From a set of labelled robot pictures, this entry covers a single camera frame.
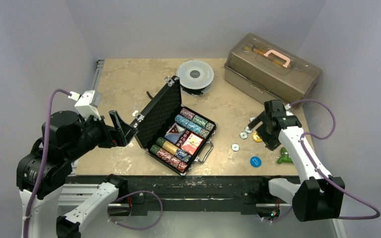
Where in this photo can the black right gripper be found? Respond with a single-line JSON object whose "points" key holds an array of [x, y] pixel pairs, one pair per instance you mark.
{"points": [[268, 128]]}

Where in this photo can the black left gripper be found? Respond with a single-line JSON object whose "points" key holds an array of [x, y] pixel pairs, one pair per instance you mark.
{"points": [[111, 136]]}

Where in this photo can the yellow big blind button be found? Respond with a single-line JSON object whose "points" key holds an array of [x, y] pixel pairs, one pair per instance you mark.
{"points": [[256, 138]]}

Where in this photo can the white blue chip four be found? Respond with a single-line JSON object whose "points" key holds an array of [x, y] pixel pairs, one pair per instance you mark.
{"points": [[243, 135]]}

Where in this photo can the black poker set case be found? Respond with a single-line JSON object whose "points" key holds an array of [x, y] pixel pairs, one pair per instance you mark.
{"points": [[158, 116]]}

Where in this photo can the blue small blind button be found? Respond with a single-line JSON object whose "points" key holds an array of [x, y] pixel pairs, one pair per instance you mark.
{"points": [[255, 161]]}

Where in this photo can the white blue chip five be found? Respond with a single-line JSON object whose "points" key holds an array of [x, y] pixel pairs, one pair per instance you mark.
{"points": [[235, 147]]}

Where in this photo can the blue playing card deck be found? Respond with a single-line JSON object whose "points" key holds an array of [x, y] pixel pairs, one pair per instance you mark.
{"points": [[173, 138]]}

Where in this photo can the red triangular all-in marker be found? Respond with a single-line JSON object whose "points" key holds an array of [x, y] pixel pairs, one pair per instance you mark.
{"points": [[177, 129]]}

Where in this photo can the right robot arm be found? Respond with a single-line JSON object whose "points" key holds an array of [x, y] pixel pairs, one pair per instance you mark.
{"points": [[315, 197]]}

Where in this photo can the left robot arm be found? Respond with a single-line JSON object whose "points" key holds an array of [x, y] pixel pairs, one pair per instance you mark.
{"points": [[41, 174]]}

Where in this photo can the green pipe valve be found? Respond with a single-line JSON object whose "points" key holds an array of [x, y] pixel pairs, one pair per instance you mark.
{"points": [[284, 156]]}

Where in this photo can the yellow chip stack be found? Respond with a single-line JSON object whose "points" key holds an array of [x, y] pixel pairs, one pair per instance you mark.
{"points": [[169, 147]]}

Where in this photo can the light blue chip stack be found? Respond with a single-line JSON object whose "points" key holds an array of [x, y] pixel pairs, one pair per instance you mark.
{"points": [[186, 123]]}

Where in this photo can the red dice row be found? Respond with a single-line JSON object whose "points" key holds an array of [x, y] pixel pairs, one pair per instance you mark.
{"points": [[183, 138]]}

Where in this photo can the translucent brown storage box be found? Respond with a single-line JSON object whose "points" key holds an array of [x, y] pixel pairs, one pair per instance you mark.
{"points": [[248, 70]]}

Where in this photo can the dark blue chip stack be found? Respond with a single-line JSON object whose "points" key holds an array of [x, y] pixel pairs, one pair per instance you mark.
{"points": [[182, 155]]}

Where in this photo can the red chip stack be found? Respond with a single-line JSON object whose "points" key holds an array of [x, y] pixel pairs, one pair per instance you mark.
{"points": [[171, 160]]}

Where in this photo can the purple chip stack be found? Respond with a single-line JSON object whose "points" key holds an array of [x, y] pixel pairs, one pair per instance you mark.
{"points": [[187, 114]]}

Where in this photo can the green chip stack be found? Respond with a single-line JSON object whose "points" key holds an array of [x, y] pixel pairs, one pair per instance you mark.
{"points": [[206, 126]]}

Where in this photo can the red playing card deck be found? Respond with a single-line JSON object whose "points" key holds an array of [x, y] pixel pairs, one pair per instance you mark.
{"points": [[191, 143]]}

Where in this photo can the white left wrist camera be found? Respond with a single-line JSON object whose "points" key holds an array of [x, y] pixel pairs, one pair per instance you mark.
{"points": [[87, 103]]}

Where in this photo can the pink box handle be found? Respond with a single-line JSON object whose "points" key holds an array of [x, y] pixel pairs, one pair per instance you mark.
{"points": [[278, 57]]}

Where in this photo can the white perforated cable spool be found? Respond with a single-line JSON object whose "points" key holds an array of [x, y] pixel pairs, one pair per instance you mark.
{"points": [[196, 77]]}

